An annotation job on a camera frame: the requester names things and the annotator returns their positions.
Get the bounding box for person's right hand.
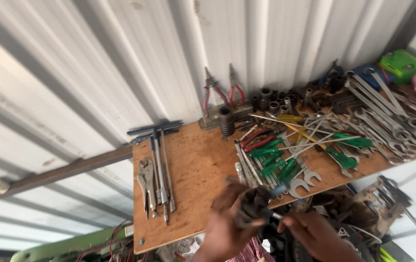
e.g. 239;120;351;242
277;212;364;262

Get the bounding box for person's left hand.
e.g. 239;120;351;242
201;181;267;262

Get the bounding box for dark grey machine part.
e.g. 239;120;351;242
235;185;273;229

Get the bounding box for steel socket extension bars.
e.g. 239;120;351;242
233;139;265;187

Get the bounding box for steel open-end spanner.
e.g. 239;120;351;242
301;160;322;187
287;178;310;199

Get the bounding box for wooden shelf board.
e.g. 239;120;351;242
132;84;416;255

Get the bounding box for person's plaid shirt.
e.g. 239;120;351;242
229;236;277;262

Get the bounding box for white printed bag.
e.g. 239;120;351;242
156;233;208;262

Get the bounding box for black ribbed socket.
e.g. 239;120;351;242
218;106;236;137

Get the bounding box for heap of machine parts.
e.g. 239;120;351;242
266;175;416;262

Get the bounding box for steel locking pliers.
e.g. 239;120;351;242
136;159;151;220
143;158;160;219

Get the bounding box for grey metal block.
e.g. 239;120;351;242
198;103;254;130

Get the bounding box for group of dark sockets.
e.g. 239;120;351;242
250;87;305;115

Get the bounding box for black hex key set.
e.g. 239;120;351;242
329;90;363;115

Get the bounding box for pile of steel spanners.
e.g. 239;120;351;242
333;68;416;166

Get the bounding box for green machine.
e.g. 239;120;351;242
10;225;134;262

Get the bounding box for blue plastic case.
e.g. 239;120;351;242
351;63;397;90

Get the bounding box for rusty metal bar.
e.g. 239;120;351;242
0;145;134;208

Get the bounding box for green plastic box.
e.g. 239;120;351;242
378;49;416;85

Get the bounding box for pile of green handled screwdrivers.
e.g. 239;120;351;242
248;129;374;184

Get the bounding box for long steel T-handle wrench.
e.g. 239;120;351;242
150;125;184;213
128;127;162;206
129;121;170;225

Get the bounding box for yellow handled screwdriver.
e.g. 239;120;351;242
249;113;305;124

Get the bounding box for red handled long-nose pliers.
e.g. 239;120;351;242
228;63;246;109

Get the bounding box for red grey handled pliers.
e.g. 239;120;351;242
202;67;229;118

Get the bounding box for red wires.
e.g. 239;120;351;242
75;218;135;262

